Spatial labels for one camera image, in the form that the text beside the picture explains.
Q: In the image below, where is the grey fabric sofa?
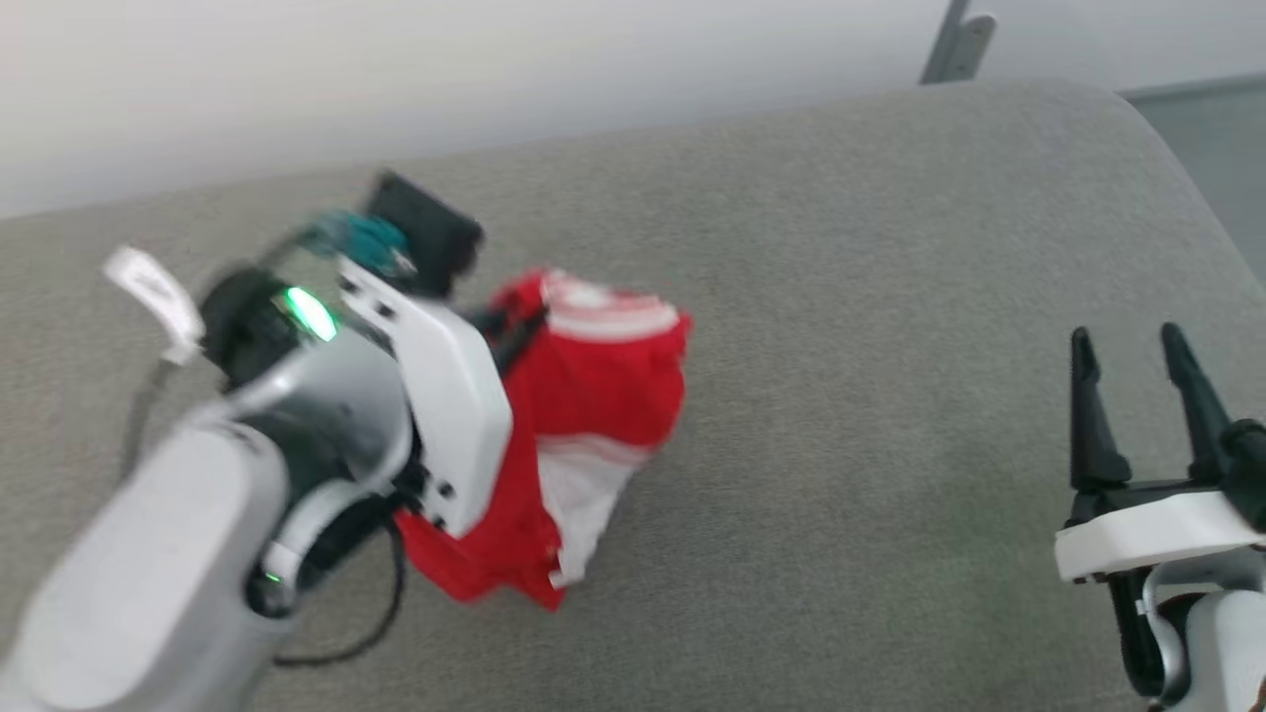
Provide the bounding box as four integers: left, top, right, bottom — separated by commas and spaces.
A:
0, 79, 1266, 712

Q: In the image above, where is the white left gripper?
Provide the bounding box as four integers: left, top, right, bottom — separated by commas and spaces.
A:
336, 254, 551, 541

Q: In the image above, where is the teal camera connector plug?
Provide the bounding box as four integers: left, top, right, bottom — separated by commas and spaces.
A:
297, 210, 416, 280

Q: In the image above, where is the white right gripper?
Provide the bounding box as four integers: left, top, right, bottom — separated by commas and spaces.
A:
1053, 321, 1266, 584

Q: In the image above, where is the grey metal wall bracket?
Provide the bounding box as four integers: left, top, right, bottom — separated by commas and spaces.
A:
919, 0, 998, 86

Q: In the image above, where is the white cable label tag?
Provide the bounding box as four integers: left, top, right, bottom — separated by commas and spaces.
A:
102, 246, 207, 366

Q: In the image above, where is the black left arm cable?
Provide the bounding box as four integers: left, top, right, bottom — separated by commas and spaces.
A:
272, 514, 408, 667

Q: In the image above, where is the red and white garment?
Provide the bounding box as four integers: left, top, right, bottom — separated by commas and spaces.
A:
396, 265, 693, 612

